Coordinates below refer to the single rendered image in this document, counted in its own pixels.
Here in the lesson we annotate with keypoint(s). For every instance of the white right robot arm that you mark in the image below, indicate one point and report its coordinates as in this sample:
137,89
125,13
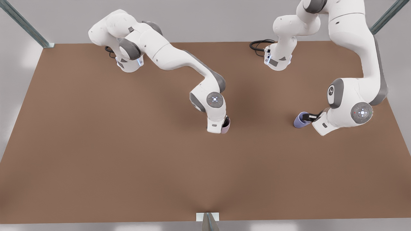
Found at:
167,56

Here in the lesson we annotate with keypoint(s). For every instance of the silver frame post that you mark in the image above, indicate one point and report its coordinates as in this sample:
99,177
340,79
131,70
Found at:
387,16
209,222
25,24

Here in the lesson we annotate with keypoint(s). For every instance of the purple cup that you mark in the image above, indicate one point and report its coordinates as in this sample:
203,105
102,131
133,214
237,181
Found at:
299,121

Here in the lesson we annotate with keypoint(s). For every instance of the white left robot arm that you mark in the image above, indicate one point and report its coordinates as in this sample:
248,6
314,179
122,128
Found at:
350,38

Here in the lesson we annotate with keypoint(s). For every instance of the pink cup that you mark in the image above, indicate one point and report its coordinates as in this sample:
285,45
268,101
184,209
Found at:
225,127

